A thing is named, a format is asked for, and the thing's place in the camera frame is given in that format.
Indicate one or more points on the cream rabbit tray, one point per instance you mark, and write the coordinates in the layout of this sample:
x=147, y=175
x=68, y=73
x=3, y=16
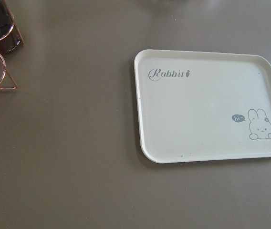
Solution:
x=202, y=106

